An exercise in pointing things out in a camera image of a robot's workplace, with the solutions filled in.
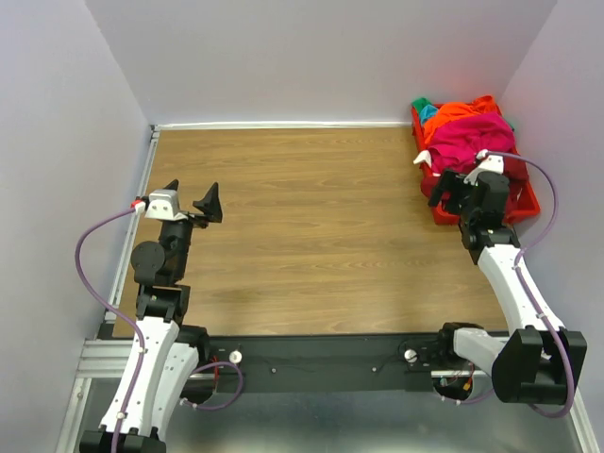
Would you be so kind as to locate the left aluminium side rail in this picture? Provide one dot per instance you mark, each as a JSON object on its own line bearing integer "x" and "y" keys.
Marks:
{"x": 119, "y": 286}

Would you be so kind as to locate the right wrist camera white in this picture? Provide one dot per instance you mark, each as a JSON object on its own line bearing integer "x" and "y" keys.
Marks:
{"x": 487, "y": 162}

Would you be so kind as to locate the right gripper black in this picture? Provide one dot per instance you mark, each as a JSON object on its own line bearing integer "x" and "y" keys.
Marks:
{"x": 449, "y": 180}

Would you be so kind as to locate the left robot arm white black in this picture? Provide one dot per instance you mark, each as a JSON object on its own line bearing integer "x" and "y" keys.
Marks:
{"x": 164, "y": 351}

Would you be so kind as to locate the aluminium extrusion frame rail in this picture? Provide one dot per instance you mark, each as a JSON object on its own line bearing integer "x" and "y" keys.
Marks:
{"x": 103, "y": 358}

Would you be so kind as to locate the dark maroon t-shirt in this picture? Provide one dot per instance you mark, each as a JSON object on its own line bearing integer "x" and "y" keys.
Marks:
{"x": 516, "y": 172}

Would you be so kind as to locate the white t-shirt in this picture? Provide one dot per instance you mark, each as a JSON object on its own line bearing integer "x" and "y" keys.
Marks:
{"x": 423, "y": 157}

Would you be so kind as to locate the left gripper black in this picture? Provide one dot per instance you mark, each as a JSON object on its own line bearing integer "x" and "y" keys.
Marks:
{"x": 209, "y": 206}

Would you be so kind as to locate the teal blue t-shirt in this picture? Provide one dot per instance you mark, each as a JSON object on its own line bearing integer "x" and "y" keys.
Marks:
{"x": 427, "y": 112}

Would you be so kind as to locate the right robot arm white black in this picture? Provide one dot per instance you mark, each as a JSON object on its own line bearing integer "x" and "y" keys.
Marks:
{"x": 540, "y": 363}

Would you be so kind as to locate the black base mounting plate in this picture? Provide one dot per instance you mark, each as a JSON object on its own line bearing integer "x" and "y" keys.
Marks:
{"x": 322, "y": 364}

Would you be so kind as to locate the green t-shirt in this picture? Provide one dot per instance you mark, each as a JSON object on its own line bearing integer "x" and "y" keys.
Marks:
{"x": 419, "y": 103}

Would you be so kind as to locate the orange t-shirt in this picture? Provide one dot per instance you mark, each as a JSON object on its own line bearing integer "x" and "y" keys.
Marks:
{"x": 453, "y": 118}

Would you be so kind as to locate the magenta pink t-shirt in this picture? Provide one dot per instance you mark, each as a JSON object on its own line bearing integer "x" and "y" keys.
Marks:
{"x": 455, "y": 145}

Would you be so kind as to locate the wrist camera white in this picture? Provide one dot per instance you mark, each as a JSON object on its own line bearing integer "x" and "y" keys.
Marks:
{"x": 164, "y": 206}
{"x": 487, "y": 162}

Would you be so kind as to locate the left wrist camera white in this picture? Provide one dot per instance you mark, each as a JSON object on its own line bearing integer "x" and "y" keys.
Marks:
{"x": 164, "y": 206}

